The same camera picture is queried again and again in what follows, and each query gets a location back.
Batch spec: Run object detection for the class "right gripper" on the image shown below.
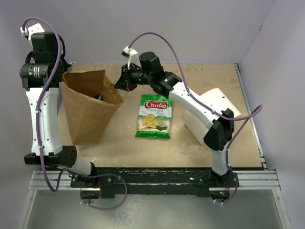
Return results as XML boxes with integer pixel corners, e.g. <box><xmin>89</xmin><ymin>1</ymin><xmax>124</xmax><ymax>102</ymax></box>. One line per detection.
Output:
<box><xmin>114</xmin><ymin>63</ymin><xmax>153</xmax><ymax>92</ymax></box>

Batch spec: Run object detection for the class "brown paper bag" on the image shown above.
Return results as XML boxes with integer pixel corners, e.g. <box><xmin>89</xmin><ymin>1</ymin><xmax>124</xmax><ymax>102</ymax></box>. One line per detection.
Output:
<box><xmin>61</xmin><ymin>70</ymin><xmax>123</xmax><ymax>145</ymax></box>

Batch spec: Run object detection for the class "green Chuba cassava chips bag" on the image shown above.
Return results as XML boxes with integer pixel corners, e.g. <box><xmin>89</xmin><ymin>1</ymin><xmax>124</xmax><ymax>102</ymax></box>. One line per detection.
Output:
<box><xmin>135</xmin><ymin>94</ymin><xmax>173</xmax><ymax>139</ymax></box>

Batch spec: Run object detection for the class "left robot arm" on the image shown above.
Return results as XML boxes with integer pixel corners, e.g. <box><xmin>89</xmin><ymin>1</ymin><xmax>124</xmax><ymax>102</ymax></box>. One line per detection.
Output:
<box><xmin>20</xmin><ymin>32</ymin><xmax>98</xmax><ymax>187</ymax></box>

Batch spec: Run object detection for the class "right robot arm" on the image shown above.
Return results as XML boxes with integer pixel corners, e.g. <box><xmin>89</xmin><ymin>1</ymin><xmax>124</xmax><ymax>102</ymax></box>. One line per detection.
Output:
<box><xmin>114</xmin><ymin>47</ymin><xmax>234</xmax><ymax>187</ymax></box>

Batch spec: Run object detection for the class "blue snack packet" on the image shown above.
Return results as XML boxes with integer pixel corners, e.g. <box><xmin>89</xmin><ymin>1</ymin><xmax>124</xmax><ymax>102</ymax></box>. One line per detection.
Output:
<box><xmin>94</xmin><ymin>94</ymin><xmax>103</xmax><ymax>101</ymax></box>

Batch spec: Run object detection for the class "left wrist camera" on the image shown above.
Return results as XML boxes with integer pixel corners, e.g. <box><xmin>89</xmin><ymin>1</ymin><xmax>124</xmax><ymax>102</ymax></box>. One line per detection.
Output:
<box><xmin>20</xmin><ymin>23</ymin><xmax>45</xmax><ymax>41</ymax></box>

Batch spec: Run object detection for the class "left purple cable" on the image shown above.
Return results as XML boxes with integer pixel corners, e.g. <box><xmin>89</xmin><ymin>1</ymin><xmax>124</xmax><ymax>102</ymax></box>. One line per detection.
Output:
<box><xmin>21</xmin><ymin>17</ymin><xmax>67</xmax><ymax>193</ymax></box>

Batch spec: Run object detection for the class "purple cable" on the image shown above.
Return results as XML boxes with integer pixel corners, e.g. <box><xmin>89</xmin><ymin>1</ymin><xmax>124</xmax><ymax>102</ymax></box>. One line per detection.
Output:
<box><xmin>127</xmin><ymin>32</ymin><xmax>263</xmax><ymax>206</ymax></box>
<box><xmin>21</xmin><ymin>17</ymin><xmax>67</xmax><ymax>193</ymax></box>

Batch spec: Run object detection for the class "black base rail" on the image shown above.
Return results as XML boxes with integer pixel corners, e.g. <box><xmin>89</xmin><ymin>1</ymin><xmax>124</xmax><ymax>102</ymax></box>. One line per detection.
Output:
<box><xmin>70</xmin><ymin>167</ymin><xmax>239</xmax><ymax>199</ymax></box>

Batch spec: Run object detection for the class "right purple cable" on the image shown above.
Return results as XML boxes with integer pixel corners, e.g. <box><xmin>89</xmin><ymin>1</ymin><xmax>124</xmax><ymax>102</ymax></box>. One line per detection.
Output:
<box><xmin>127</xmin><ymin>32</ymin><xmax>263</xmax><ymax>206</ymax></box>

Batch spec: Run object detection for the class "aluminium table frame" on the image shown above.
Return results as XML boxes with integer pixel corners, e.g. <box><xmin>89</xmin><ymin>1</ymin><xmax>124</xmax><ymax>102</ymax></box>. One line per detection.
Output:
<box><xmin>23</xmin><ymin>62</ymin><xmax>291</xmax><ymax>229</ymax></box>

